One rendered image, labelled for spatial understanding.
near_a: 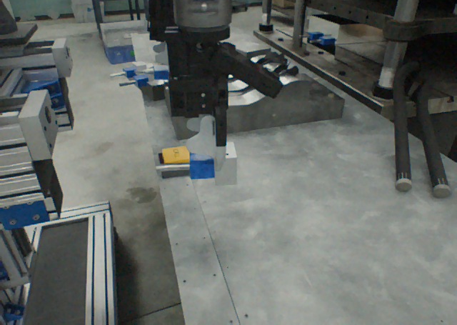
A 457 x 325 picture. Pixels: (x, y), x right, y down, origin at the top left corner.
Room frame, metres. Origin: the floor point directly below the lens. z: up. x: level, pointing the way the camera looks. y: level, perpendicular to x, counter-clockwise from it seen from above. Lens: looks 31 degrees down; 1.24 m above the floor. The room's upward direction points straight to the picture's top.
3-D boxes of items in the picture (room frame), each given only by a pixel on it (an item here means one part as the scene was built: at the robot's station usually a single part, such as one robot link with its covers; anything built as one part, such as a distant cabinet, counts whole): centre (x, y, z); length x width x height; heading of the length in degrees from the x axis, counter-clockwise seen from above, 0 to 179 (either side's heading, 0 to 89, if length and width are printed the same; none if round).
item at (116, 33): (4.45, 1.29, 0.32); 0.60 x 0.40 x 0.22; 116
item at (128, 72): (1.19, 0.37, 0.86); 0.13 x 0.05 x 0.05; 123
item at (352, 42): (1.72, -0.68, 0.87); 0.50 x 0.27 x 0.17; 106
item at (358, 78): (1.79, -0.75, 0.76); 1.30 x 0.84 x 0.07; 16
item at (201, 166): (0.47, 0.05, 0.93); 0.13 x 0.05 x 0.05; 96
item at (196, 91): (0.47, 0.04, 1.09); 0.09 x 0.08 x 0.12; 96
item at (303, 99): (0.98, -0.07, 0.87); 0.50 x 0.26 x 0.14; 106
